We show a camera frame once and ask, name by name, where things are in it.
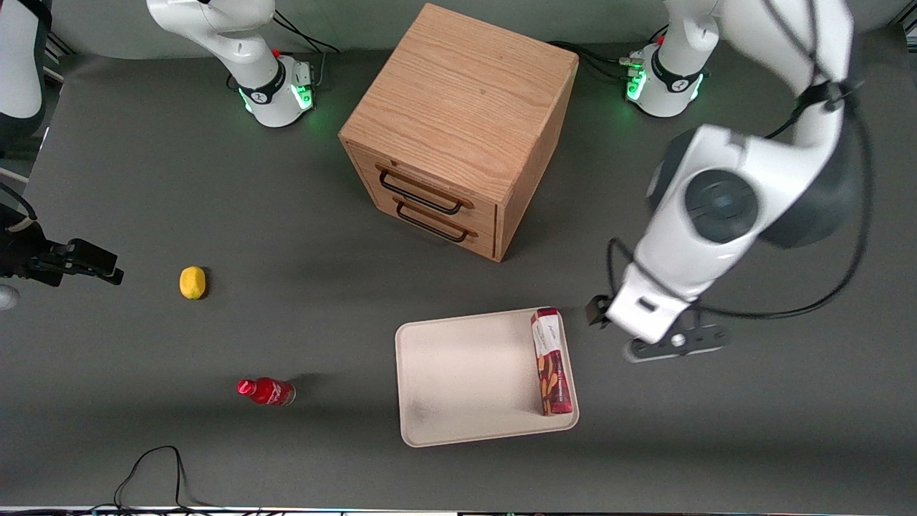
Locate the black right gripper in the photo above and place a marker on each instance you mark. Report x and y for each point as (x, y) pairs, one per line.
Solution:
(21, 256)

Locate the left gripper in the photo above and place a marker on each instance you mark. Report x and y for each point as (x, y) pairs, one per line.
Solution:
(594, 311)

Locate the red cookie box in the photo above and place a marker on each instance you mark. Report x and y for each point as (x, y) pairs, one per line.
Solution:
(551, 369)

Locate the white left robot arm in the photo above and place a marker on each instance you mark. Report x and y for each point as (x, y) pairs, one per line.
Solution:
(723, 201)

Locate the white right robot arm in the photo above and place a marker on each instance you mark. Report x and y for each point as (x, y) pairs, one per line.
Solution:
(265, 79)

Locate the white rectangular tray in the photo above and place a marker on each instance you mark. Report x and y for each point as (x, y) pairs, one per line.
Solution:
(466, 380)

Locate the yellow lemon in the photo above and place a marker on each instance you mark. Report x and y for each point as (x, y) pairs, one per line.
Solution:
(192, 282)

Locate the red soda bottle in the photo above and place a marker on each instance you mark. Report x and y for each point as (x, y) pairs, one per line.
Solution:
(266, 391)

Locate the wooden drawer cabinet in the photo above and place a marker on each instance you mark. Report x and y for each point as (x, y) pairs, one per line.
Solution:
(458, 100)

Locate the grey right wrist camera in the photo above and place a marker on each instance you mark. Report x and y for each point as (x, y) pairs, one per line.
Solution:
(6, 297)

